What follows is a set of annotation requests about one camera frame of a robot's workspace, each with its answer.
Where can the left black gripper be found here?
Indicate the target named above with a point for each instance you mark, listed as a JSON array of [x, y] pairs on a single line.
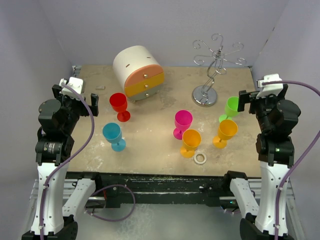
[[56, 90]]

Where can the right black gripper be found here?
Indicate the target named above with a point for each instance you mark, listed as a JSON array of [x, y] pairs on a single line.
[[245, 97]]

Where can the red plastic wine glass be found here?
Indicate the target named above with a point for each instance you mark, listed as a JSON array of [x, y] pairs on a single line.
[[119, 103]]

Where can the blue plastic wine glass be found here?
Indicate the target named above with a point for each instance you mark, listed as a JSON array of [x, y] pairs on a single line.
[[113, 134]]

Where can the chrome wine glass rack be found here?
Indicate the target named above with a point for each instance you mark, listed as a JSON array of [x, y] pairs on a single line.
[[205, 95]]

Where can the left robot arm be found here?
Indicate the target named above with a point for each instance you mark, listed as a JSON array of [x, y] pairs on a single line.
[[53, 218]]

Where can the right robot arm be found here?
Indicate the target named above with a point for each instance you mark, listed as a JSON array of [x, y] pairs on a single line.
[[266, 219]]

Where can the green plastic wine glass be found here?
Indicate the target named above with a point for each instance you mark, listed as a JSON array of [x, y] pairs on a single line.
[[230, 109]]

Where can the orange wine glass right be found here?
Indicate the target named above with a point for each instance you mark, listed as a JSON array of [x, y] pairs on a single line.
[[227, 129]]

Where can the orange wine glass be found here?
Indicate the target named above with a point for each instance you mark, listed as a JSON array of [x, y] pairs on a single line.
[[227, 129], [191, 139]]

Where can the pink plastic wine glass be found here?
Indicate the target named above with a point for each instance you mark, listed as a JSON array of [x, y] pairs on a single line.
[[182, 120]]

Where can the orange wine glass front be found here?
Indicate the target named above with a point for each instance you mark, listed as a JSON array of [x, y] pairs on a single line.
[[191, 139]]

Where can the small grey block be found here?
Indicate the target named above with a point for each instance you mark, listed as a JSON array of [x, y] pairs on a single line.
[[101, 87]]

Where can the round white drawer cabinet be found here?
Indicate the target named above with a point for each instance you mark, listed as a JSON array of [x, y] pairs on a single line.
[[138, 72]]

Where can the white tape roll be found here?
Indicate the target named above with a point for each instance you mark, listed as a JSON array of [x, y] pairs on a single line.
[[200, 158]]

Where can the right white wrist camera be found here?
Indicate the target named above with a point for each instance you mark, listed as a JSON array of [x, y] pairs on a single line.
[[270, 84]]

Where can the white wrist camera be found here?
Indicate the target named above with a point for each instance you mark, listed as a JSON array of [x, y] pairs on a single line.
[[76, 84], [270, 84]]

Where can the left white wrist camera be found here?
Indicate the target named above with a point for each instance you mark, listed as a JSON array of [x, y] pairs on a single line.
[[76, 84]]

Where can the black base frame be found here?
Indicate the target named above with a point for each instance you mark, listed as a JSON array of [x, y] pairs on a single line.
[[127, 188]]

